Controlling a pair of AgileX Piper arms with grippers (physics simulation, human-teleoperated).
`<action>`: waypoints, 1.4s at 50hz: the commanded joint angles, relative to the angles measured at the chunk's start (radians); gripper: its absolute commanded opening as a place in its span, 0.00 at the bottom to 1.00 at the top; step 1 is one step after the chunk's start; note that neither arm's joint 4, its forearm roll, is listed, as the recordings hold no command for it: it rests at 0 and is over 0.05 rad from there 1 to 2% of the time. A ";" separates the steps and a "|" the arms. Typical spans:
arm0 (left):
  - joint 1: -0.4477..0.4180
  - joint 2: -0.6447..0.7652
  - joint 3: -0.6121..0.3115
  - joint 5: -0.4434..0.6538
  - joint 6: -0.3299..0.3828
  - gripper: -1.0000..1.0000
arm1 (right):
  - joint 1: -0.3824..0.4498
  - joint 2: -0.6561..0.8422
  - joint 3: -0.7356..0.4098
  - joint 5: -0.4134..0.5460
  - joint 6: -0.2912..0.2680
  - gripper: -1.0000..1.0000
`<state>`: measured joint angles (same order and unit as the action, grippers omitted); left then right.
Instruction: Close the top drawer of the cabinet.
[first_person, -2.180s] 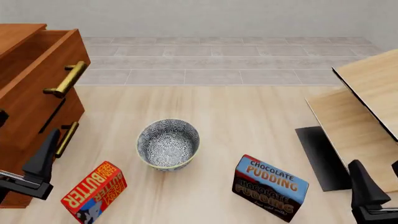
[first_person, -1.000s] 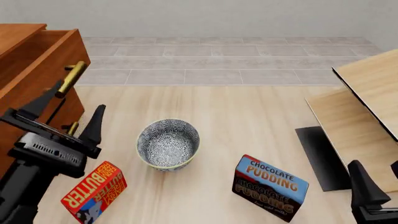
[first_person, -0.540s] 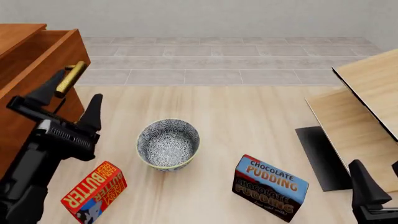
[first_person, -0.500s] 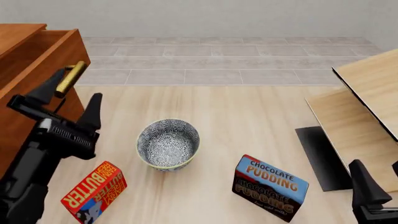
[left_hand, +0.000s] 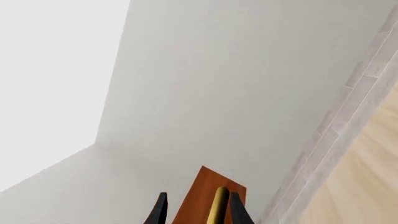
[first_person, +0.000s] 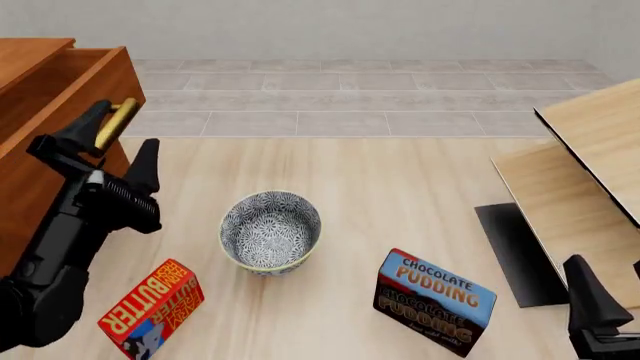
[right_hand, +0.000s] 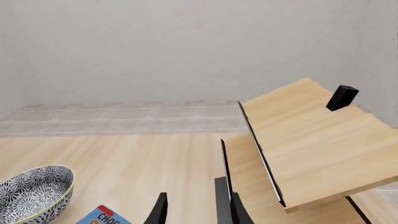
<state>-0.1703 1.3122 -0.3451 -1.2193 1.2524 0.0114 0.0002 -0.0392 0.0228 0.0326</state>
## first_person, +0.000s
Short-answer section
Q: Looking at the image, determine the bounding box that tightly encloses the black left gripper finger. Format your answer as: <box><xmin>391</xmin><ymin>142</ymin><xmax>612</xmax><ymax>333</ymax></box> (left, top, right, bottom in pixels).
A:
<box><xmin>123</xmin><ymin>137</ymin><xmax>162</xmax><ymax>197</ymax></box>
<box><xmin>61</xmin><ymin>99</ymin><xmax>114</xmax><ymax>156</ymax></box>

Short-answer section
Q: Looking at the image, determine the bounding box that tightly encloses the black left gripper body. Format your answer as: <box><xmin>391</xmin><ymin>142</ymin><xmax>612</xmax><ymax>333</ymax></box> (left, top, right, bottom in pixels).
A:
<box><xmin>25</xmin><ymin>133</ymin><xmax>164</xmax><ymax>235</ymax></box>

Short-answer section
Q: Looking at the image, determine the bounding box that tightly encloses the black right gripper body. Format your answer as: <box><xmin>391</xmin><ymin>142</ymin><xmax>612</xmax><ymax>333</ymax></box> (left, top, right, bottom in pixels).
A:
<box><xmin>568</xmin><ymin>322</ymin><xmax>640</xmax><ymax>360</ymax></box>

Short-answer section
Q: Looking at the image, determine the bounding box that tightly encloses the wooden drawer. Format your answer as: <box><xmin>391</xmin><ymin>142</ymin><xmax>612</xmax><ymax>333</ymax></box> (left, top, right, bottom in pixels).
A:
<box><xmin>0</xmin><ymin>45</ymin><xmax>147</xmax><ymax>162</ymax></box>

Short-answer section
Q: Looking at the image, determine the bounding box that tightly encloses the wooden cabinet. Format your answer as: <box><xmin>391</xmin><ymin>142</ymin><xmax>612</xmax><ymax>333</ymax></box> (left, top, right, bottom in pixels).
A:
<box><xmin>0</xmin><ymin>36</ymin><xmax>134</xmax><ymax>279</ymax></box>

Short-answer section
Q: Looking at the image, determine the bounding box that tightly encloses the pale wood shelf with black panel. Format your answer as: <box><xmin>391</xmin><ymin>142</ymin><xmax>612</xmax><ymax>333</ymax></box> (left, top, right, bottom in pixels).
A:
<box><xmin>473</xmin><ymin>77</ymin><xmax>640</xmax><ymax>309</ymax></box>

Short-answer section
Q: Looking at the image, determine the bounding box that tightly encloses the red butter box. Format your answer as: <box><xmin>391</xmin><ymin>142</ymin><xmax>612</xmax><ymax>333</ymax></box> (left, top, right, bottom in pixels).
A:
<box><xmin>96</xmin><ymin>258</ymin><xmax>206</xmax><ymax>360</ymax></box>

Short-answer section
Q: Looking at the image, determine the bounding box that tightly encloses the blue-white patterned bowl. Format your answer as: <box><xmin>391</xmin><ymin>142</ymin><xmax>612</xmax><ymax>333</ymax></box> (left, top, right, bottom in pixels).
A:
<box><xmin>218</xmin><ymin>189</ymin><xmax>323</xmax><ymax>279</ymax></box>

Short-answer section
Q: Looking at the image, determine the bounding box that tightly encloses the blue chocolate pudding box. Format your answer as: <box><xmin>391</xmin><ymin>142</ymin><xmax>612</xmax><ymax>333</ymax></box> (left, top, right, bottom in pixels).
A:
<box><xmin>372</xmin><ymin>247</ymin><xmax>498</xmax><ymax>359</ymax></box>

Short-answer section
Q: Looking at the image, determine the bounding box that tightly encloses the brass drawer handle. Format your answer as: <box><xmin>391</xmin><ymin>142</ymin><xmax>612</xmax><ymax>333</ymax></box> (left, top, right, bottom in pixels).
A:
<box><xmin>93</xmin><ymin>97</ymin><xmax>142</xmax><ymax>152</ymax></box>

